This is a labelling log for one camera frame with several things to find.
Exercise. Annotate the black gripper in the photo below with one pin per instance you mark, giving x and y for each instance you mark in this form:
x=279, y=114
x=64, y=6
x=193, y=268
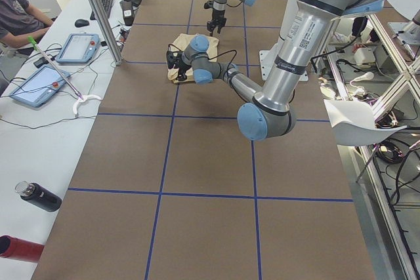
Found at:
x=182, y=71
x=216, y=18

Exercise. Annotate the cream long sleeve shirt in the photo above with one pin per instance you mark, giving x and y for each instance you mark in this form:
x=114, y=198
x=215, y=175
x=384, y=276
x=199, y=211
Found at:
x=180, y=43

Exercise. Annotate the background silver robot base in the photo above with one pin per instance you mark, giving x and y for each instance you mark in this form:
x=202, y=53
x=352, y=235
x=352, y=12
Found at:
x=408, y=35

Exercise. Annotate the metal grabber stick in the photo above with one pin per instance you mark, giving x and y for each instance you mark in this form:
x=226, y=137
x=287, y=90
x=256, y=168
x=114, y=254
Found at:
x=81, y=98

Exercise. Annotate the far blue teach pendant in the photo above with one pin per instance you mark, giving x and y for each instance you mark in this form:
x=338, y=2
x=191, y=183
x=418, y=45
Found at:
x=79, y=48

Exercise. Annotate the blue teach pendant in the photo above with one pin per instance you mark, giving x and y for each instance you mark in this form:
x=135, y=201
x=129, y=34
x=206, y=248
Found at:
x=79, y=48
x=38, y=88

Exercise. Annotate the black keyboard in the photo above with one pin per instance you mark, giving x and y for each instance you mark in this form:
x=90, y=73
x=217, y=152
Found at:
x=103, y=4

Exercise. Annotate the black computer mouse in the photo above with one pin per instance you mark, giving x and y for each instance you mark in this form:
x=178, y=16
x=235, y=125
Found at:
x=79, y=23

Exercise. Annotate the near blue teach pendant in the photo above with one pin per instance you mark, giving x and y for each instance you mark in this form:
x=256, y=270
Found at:
x=38, y=88

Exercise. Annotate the white plastic chair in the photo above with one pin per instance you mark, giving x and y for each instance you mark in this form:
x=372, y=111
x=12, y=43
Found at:
x=353, y=123

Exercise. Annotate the seated person grey shirt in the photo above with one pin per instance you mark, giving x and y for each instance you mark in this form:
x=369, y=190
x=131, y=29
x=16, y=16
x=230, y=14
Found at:
x=20, y=20

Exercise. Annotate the black water bottle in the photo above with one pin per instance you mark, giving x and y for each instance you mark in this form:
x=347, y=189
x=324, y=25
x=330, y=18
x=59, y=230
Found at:
x=38, y=196

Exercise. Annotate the red cylinder bottle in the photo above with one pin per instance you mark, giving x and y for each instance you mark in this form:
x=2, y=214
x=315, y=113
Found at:
x=19, y=249

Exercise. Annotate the aluminium frame post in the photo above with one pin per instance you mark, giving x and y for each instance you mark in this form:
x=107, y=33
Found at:
x=102, y=19

